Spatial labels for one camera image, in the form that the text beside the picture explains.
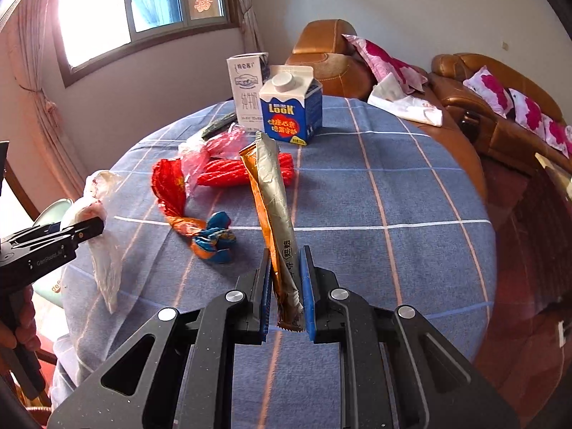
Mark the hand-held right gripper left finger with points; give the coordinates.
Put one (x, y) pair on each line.
(264, 317)

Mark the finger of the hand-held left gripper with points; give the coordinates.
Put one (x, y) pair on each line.
(35, 231)
(89, 230)

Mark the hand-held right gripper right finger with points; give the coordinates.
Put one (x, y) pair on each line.
(308, 304)

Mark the light green trash bin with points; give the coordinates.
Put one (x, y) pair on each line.
(51, 210)

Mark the clear plastic bag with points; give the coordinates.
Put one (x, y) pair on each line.
(105, 254)

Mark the orange blue snack wrapper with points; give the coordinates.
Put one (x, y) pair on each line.
(214, 241)

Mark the gold snack wrapper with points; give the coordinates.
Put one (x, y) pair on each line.
(272, 214)

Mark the pink plastic bag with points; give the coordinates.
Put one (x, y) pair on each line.
(201, 156)

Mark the red ribbed wrapper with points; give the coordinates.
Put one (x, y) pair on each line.
(232, 174)

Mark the person's left hand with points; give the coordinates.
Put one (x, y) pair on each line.
(30, 321)

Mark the brown wooden chair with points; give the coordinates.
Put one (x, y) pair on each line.
(20, 192)

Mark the red foil snack wrapper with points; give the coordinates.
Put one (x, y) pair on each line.
(170, 187)

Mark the long pink curtain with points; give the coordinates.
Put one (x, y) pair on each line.
(31, 76)

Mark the small clear wrapped packet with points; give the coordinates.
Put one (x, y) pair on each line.
(219, 126)

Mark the blue milk carton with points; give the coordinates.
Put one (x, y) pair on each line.
(290, 111)

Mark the white milk carton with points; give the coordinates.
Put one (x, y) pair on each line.
(248, 85)

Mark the white cloth bag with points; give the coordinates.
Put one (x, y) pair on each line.
(411, 105)

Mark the sliding glass window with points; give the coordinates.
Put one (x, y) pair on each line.
(147, 0)

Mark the dark wooden coffee table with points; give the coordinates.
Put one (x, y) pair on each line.
(545, 241)

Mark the brown leather chaise sofa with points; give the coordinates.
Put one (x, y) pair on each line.
(321, 53)

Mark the large pink floral pillow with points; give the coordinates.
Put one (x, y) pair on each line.
(388, 65)

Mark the red window decoration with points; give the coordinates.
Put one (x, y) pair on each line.
(203, 1)

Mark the tied beige curtain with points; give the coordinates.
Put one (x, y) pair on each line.
(245, 4)

